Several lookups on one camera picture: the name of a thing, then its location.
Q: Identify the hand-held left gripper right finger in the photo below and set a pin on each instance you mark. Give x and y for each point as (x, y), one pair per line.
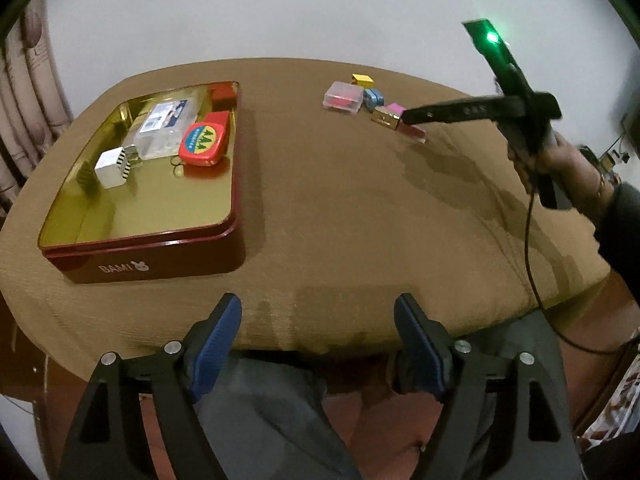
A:
(419, 338)

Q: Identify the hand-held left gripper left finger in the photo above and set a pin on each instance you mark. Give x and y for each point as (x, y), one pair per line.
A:
(216, 338)

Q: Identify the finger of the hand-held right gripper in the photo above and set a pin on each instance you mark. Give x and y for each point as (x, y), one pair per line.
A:
(452, 111)

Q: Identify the gold small box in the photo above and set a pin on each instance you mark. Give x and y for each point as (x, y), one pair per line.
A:
(385, 118)

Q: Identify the red rectangular tin box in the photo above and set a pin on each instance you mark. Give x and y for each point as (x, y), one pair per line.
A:
(150, 255)

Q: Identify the person's right forearm dark sleeve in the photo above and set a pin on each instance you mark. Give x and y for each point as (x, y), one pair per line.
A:
(622, 240)

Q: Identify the person's right hand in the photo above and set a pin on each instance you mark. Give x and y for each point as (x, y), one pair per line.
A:
(572, 170)

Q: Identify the red transparent small box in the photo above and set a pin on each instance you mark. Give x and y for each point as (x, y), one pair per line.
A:
(412, 132)

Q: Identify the pink small box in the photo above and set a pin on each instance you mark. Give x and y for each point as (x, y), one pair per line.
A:
(395, 108)

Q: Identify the blue small box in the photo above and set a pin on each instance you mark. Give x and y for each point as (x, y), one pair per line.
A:
(373, 98)

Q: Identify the yellow small box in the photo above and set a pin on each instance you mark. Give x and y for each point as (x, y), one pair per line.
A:
(363, 80)

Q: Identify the person's legs grey pants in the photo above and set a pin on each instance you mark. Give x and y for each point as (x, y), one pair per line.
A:
(270, 420)

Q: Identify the clear box pink contents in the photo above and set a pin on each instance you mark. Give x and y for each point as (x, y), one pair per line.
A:
(344, 97)

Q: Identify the brown tablecloth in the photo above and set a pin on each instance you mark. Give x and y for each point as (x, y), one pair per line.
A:
(350, 220)

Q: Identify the white striped cube box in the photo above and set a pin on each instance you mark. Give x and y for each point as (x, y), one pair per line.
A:
(112, 169)

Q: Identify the red tape measure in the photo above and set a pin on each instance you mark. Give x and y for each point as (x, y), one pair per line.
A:
(204, 140)

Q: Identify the small silver striped clip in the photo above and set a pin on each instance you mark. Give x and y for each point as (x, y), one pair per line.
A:
(133, 154)

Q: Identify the floral patterned cloth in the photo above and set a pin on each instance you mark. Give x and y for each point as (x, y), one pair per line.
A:
(617, 400)

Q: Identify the clear plastic case white label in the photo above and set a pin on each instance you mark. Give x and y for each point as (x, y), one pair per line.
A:
(160, 127)

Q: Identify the dark red small box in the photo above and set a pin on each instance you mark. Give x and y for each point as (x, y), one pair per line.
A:
(223, 96)

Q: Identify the patterned curtain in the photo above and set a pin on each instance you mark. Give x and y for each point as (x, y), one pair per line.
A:
(30, 110)

